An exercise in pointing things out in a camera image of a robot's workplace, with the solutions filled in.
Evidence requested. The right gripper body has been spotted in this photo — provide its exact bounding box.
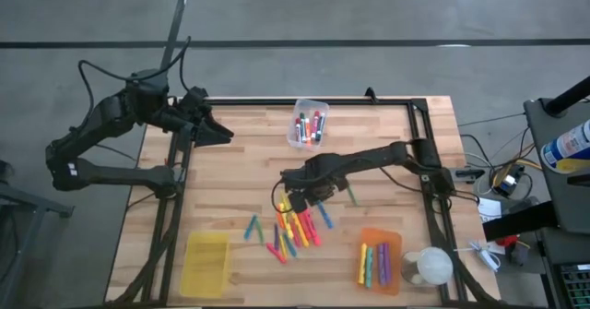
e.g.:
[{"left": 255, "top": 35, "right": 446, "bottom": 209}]
[{"left": 280, "top": 154, "right": 349, "bottom": 195}]

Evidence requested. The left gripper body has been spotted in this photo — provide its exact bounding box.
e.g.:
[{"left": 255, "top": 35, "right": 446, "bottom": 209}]
[{"left": 163, "top": 99, "right": 208, "bottom": 139}]

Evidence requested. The pink marker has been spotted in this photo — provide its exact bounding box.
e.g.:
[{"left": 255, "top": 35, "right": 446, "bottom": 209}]
[
  {"left": 301, "top": 209, "right": 317, "bottom": 241},
  {"left": 307, "top": 216, "right": 323, "bottom": 248},
  {"left": 265, "top": 243, "right": 289, "bottom": 266}
]

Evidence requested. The blue marker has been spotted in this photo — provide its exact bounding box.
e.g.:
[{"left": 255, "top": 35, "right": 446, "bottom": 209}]
[{"left": 316, "top": 200, "right": 335, "bottom": 230}]

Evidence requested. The golden yellow marker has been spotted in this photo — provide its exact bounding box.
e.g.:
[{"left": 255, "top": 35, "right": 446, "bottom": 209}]
[{"left": 294, "top": 212, "right": 310, "bottom": 249}]

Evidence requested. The clear plastic bin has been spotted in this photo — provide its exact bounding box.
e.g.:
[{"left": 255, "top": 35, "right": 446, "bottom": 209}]
[{"left": 286, "top": 98, "right": 331, "bottom": 151}]

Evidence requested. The yellow translucent tray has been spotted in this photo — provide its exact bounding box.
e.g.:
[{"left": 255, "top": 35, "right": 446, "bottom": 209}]
[{"left": 178, "top": 231, "right": 231, "bottom": 300}]

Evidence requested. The white paper card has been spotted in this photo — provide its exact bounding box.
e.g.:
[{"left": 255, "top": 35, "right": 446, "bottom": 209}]
[{"left": 476, "top": 196, "right": 504, "bottom": 223}]

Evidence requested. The small power adapter box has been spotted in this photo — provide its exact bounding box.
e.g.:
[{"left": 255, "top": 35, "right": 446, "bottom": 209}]
[{"left": 490, "top": 172, "right": 525, "bottom": 198}]

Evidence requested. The blue white spray can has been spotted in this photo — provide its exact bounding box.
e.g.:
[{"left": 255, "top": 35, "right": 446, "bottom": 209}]
[{"left": 539, "top": 118, "right": 590, "bottom": 174}]

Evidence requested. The grey cart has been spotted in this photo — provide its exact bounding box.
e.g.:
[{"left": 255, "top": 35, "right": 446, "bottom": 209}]
[{"left": 523, "top": 97, "right": 590, "bottom": 235}]

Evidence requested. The black pole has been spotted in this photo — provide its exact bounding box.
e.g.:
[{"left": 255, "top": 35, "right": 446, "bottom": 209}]
[{"left": 543, "top": 75, "right": 590, "bottom": 117}]

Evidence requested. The dark storage crate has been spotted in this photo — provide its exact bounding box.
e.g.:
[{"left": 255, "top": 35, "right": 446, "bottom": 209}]
[{"left": 557, "top": 262, "right": 590, "bottom": 309}]

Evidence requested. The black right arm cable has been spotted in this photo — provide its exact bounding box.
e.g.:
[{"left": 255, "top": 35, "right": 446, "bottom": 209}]
[{"left": 269, "top": 165, "right": 480, "bottom": 216}]

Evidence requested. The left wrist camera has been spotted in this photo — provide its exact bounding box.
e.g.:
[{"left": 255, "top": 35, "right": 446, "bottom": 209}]
[{"left": 178, "top": 86, "right": 209, "bottom": 113}]

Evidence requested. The black table frame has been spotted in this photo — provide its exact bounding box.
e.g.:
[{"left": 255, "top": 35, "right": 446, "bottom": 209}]
[{"left": 103, "top": 97, "right": 504, "bottom": 308}]

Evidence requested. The black base bracket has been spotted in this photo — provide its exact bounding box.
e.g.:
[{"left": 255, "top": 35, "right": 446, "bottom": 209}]
[{"left": 454, "top": 167, "right": 486, "bottom": 184}]

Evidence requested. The white cable bundle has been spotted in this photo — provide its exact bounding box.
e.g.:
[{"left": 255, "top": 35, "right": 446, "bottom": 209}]
[{"left": 464, "top": 238, "right": 502, "bottom": 273}]

